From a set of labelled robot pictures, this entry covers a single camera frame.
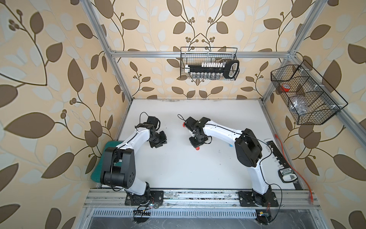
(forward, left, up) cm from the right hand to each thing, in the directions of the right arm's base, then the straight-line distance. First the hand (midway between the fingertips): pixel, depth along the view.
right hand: (196, 144), depth 92 cm
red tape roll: (+18, -52, +30) cm, 62 cm away
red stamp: (-2, 0, -2) cm, 3 cm away
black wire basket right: (+7, -59, +31) cm, 67 cm away
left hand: (+1, +21, +4) cm, 22 cm away
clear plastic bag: (+5, -52, +30) cm, 60 cm away
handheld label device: (-19, -51, -3) cm, 55 cm away
